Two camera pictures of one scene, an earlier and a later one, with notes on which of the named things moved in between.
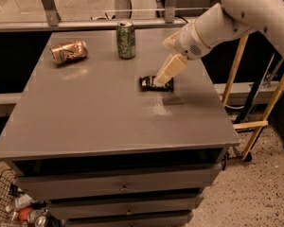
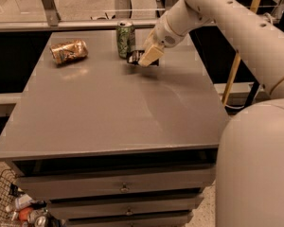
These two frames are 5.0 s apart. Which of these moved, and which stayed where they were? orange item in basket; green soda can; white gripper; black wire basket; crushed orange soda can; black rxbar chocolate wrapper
Moved: black rxbar chocolate wrapper; white gripper
Stayed: black wire basket; crushed orange soda can; orange item in basket; green soda can
